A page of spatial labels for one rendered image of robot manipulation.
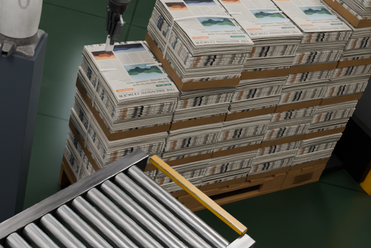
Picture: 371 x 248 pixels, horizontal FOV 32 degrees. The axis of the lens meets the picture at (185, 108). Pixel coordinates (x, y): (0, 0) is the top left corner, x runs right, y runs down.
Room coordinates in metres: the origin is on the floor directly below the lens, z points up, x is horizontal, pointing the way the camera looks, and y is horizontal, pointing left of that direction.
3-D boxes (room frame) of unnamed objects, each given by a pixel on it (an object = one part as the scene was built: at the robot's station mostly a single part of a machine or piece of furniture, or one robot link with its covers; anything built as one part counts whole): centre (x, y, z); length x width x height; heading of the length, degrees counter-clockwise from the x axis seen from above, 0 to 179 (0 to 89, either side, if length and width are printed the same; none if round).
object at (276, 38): (2.66, -0.17, 0.95); 0.38 x 0.29 x 0.23; 37
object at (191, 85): (2.36, -0.03, 0.86); 0.29 x 0.16 x 0.04; 127
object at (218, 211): (1.69, -0.12, 0.81); 0.43 x 0.03 x 0.02; 59
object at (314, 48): (2.84, -0.40, 0.95); 0.38 x 0.29 x 0.23; 38
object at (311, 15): (2.83, -0.40, 1.06); 0.37 x 0.28 x 0.01; 38
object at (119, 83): (2.57, -0.07, 0.42); 1.17 x 0.39 x 0.83; 130
